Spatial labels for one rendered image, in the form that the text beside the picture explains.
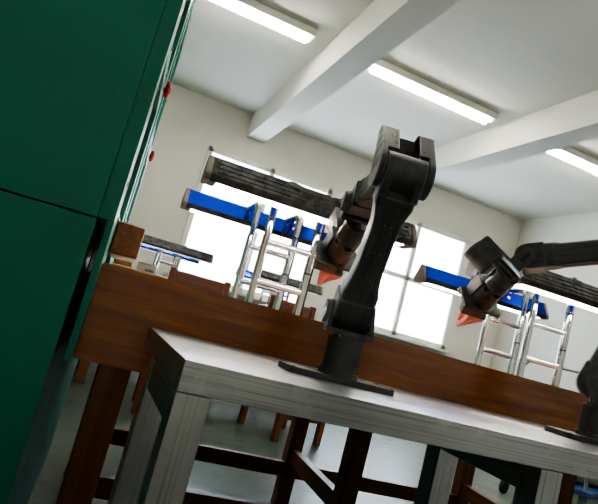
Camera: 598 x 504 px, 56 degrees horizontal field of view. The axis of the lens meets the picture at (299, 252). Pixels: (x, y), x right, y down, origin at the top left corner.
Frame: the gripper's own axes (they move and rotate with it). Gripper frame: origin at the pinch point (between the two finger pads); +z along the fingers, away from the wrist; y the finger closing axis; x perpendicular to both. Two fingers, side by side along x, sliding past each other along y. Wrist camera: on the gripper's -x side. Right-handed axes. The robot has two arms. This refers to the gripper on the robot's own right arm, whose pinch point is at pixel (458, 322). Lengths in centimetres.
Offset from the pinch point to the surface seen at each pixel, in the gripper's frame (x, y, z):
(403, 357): 16.3, 18.9, -0.8
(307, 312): -179, -54, 211
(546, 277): -29.9, -39.3, 0.0
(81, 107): -3, 97, -22
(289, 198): -27, 46, 1
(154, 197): -400, 72, 341
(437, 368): 16.6, 10.0, -0.6
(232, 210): -66, 51, 43
